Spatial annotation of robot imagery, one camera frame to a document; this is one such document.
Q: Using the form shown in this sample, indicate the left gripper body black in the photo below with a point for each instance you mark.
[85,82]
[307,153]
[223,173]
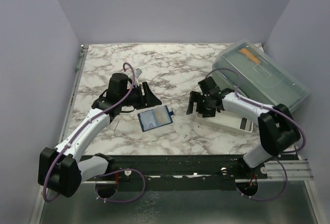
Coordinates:
[136,99]

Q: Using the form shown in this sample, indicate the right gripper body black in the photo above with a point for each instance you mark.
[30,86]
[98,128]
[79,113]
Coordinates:
[206,108]

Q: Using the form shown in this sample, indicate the blue leather card holder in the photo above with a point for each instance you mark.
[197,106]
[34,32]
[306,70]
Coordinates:
[148,121]

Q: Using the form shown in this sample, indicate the gold credit card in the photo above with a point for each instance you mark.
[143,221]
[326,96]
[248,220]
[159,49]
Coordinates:
[162,117]

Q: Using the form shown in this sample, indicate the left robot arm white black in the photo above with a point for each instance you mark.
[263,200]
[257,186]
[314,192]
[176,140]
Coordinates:
[74,146]

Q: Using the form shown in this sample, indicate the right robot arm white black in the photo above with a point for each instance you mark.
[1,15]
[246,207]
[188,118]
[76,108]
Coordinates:
[277,129]

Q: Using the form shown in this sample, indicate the white plastic tray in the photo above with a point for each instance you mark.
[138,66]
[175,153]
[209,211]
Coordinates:
[225,120]

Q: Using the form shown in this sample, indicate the grey lidded storage box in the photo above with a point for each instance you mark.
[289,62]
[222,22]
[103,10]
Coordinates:
[266,82]

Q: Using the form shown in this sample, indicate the orange item inside box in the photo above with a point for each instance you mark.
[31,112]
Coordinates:
[249,55]

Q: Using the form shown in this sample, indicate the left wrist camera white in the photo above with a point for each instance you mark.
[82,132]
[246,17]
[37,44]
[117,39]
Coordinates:
[138,72]

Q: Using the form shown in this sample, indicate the black mounting rail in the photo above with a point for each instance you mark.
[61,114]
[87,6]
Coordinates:
[183,173]

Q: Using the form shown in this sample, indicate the aluminium extrusion rail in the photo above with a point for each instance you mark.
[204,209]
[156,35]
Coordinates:
[286,170]

